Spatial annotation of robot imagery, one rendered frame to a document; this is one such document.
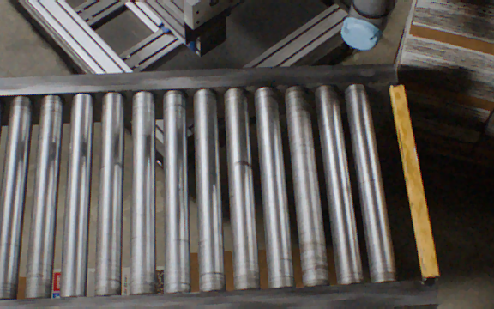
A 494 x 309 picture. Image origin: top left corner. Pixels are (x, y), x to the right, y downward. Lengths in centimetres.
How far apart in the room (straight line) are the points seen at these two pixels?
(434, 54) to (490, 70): 15
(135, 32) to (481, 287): 133
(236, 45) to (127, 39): 35
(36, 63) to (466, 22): 148
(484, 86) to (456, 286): 61
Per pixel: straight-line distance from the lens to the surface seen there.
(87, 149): 158
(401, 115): 161
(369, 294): 144
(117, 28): 251
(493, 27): 197
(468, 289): 238
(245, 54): 243
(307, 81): 165
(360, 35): 147
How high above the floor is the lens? 214
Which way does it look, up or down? 61 degrees down
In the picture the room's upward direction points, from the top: 2 degrees clockwise
